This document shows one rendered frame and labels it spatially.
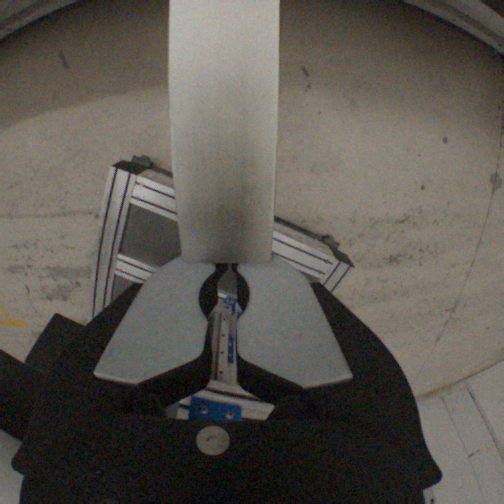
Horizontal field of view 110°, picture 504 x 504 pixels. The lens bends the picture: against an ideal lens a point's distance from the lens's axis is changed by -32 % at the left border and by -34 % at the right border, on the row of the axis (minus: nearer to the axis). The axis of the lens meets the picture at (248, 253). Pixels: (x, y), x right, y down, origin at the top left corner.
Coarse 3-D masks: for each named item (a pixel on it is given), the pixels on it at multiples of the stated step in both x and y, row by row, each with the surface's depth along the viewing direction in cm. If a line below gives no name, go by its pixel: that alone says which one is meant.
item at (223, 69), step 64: (192, 0) 5; (256, 0) 5; (192, 64) 6; (256, 64) 6; (192, 128) 6; (256, 128) 7; (192, 192) 7; (256, 192) 7; (192, 256) 9; (256, 256) 9
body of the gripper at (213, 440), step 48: (96, 432) 4; (144, 432) 4; (192, 432) 4; (240, 432) 4; (288, 432) 4; (336, 432) 4; (48, 480) 2; (96, 480) 3; (144, 480) 3; (192, 480) 3; (240, 480) 3; (288, 480) 3; (336, 480) 3; (384, 480) 3
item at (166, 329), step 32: (160, 288) 8; (192, 288) 8; (128, 320) 7; (160, 320) 7; (192, 320) 7; (128, 352) 6; (160, 352) 6; (192, 352) 6; (128, 384) 5; (160, 384) 6; (192, 384) 6
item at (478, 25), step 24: (24, 0) 32; (48, 0) 38; (72, 0) 43; (408, 0) 46; (432, 0) 42; (456, 0) 35; (0, 24) 37; (24, 24) 43; (456, 24) 48; (480, 24) 42
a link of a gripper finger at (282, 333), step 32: (256, 288) 8; (288, 288) 8; (256, 320) 7; (288, 320) 7; (320, 320) 7; (256, 352) 6; (288, 352) 6; (320, 352) 6; (256, 384) 6; (288, 384) 5; (320, 384) 5
